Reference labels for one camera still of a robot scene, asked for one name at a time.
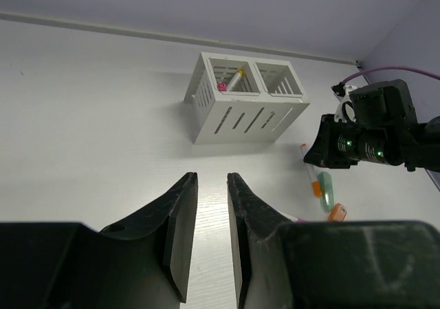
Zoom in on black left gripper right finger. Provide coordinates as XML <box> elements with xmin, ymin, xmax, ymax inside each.
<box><xmin>227</xmin><ymin>173</ymin><xmax>299</xmax><ymax>308</ymax></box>

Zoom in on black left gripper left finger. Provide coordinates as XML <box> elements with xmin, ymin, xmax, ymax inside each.
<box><xmin>101</xmin><ymin>172</ymin><xmax>198</xmax><ymax>303</ymax></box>

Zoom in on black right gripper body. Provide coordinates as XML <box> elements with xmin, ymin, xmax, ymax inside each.
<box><xmin>304</xmin><ymin>79</ymin><xmax>418</xmax><ymax>169</ymax></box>

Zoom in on white marker orange cap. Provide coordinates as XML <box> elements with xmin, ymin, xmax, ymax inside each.
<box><xmin>300</xmin><ymin>144</ymin><xmax>322</xmax><ymax>198</ymax></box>

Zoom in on white marker yellow cap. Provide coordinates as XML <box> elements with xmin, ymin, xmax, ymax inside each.
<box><xmin>226</xmin><ymin>70</ymin><xmax>244</xmax><ymax>92</ymax></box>

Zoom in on white marker pink caps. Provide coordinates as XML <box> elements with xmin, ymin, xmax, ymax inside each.
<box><xmin>217</xmin><ymin>82</ymin><xmax>228</xmax><ymax>92</ymax></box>

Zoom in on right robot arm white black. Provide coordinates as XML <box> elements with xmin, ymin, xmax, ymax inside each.
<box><xmin>303</xmin><ymin>79</ymin><xmax>439</xmax><ymax>172</ymax></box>

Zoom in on white marker purple cap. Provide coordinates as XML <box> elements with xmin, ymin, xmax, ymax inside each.
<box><xmin>281</xmin><ymin>213</ymin><xmax>306</xmax><ymax>223</ymax></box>

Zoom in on green correction tape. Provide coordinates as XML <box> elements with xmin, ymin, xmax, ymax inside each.
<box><xmin>318</xmin><ymin>171</ymin><xmax>334</xmax><ymax>213</ymax></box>

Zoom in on white two-compartment slotted organizer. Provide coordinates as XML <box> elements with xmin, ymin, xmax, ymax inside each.
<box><xmin>184</xmin><ymin>52</ymin><xmax>310</xmax><ymax>145</ymax></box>

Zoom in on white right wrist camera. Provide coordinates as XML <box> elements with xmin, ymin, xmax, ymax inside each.
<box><xmin>331</xmin><ymin>83</ymin><xmax>358</xmax><ymax>123</ymax></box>

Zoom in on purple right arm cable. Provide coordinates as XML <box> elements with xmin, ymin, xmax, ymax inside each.
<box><xmin>342</xmin><ymin>66</ymin><xmax>440</xmax><ymax>85</ymax></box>

